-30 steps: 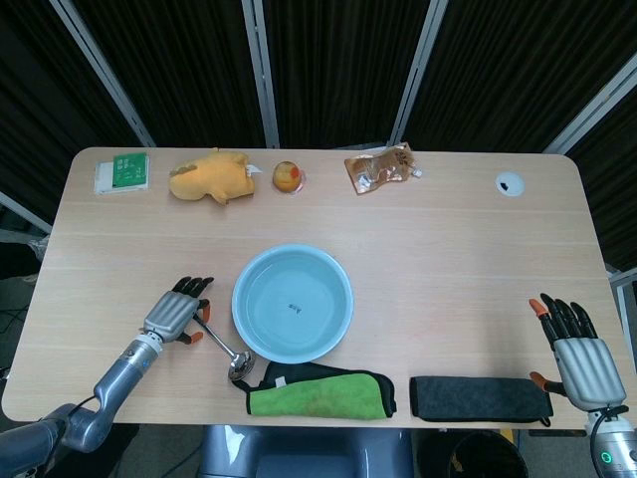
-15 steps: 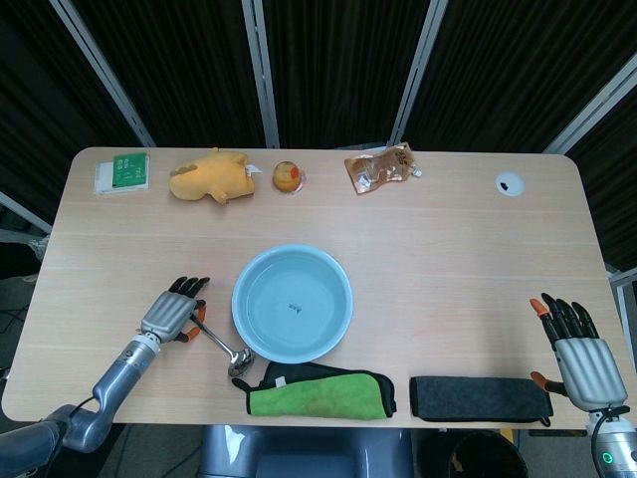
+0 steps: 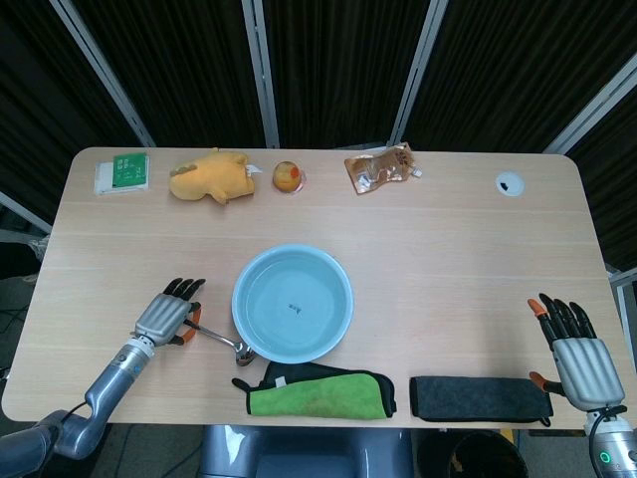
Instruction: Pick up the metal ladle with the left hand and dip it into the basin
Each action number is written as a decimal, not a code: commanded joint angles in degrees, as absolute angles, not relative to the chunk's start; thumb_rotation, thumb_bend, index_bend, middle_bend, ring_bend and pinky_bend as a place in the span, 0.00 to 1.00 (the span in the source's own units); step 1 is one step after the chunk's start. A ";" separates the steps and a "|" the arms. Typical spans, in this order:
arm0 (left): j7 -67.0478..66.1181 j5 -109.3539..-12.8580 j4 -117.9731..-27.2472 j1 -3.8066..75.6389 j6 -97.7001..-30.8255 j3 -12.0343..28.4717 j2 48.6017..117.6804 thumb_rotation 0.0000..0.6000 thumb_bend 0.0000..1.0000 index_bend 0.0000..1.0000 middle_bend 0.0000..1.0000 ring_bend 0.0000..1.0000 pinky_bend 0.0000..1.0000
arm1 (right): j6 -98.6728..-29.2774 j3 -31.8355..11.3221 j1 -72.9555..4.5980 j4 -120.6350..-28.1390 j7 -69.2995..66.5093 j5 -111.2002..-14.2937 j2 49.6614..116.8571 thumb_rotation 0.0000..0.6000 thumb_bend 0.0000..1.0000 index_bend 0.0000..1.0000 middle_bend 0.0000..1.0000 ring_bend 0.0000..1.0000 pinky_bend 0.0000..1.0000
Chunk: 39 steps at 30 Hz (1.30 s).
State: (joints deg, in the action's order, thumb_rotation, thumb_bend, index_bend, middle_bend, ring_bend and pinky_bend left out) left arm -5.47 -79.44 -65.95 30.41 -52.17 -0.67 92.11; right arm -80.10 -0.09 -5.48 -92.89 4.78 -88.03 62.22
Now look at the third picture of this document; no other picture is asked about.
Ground white cable grommet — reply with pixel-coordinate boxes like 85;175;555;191
495;171;527;198

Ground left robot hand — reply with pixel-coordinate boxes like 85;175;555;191
129;277;207;348

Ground light blue bowl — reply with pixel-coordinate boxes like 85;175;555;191
231;243;355;364

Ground orange fruit jelly cup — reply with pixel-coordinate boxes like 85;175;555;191
271;160;306;194

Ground black waste bin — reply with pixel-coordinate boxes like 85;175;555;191
449;430;529;478

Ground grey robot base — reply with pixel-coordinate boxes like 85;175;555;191
198;423;415;478

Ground yellow plush toy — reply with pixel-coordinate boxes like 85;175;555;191
168;147;264;205

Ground dark grey folded cloth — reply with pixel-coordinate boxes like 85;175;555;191
409;375;554;429

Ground green microfiber cloth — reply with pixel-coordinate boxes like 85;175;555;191
231;360;398;419

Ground silver metal ladle spoon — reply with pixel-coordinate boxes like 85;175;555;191
182;318;257;367

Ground green and white packet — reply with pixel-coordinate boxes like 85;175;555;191
93;152;151;196

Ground brown sauce pouch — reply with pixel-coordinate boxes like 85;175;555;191
344;141;426;196

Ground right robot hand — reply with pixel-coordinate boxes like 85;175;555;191
527;293;626;412

